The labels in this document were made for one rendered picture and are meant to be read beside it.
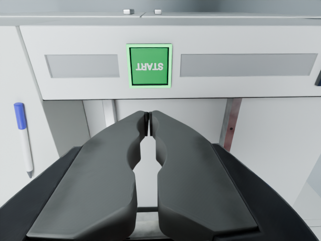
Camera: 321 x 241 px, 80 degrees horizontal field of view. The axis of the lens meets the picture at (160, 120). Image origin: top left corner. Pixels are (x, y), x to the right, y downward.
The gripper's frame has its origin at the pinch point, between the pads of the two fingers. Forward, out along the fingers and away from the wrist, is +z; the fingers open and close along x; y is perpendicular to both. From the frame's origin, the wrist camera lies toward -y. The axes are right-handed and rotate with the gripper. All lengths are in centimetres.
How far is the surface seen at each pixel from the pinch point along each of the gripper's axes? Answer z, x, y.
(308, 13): 111, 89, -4
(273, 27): 14.7, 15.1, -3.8
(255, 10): 111, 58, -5
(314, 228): 25, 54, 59
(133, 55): 14.3, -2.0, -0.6
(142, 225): 23, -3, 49
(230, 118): 25.7, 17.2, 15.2
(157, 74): 14.3, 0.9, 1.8
